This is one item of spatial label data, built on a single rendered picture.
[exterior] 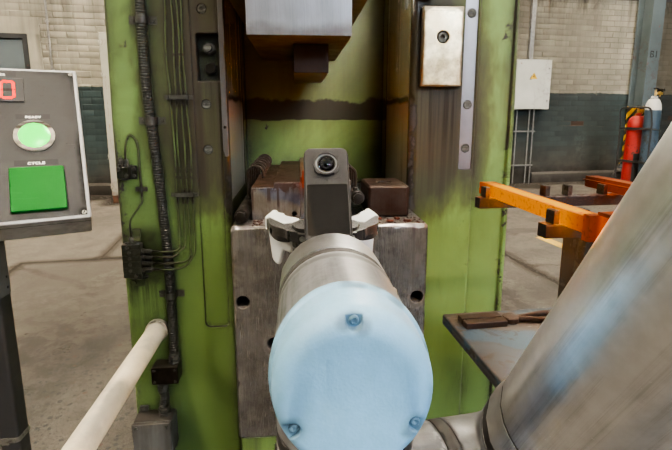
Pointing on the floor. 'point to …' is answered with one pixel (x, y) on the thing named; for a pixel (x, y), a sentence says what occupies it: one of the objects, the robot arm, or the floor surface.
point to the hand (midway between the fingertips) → (320, 210)
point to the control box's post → (10, 368)
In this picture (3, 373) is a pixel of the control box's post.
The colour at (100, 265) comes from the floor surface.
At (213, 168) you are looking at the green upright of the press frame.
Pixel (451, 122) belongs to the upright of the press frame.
